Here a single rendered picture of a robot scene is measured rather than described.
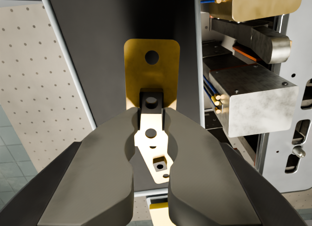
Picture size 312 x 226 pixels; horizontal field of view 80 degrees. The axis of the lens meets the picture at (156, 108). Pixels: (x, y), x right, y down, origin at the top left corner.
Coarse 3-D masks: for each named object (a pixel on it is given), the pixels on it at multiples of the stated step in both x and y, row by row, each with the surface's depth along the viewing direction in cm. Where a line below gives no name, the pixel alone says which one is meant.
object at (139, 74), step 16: (128, 48) 13; (144, 48) 13; (160, 48) 13; (176, 48) 13; (128, 64) 13; (144, 64) 13; (160, 64) 13; (176, 64) 13; (128, 80) 14; (144, 80) 14; (160, 80) 14; (176, 80) 14; (128, 96) 14; (144, 96) 13; (160, 96) 13; (176, 96) 14; (144, 112) 14; (160, 112) 14; (144, 128) 15; (160, 128) 15; (144, 144) 16; (160, 144) 16
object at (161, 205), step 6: (150, 204) 33; (156, 204) 33; (162, 204) 33; (150, 210) 32; (156, 210) 32; (162, 210) 32; (156, 216) 33; (162, 216) 33; (168, 216) 33; (156, 222) 34; (162, 222) 34; (168, 222) 34
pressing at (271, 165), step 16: (304, 0) 32; (288, 16) 32; (304, 16) 33; (288, 32) 34; (304, 32) 34; (304, 48) 35; (272, 64) 37; (288, 64) 37; (304, 64) 37; (288, 80) 38; (304, 80) 38; (304, 112) 42; (272, 144) 46; (288, 144) 47; (304, 144) 47; (256, 160) 50; (272, 160) 49; (304, 160) 49; (272, 176) 52; (288, 176) 52; (304, 176) 52; (288, 192) 56
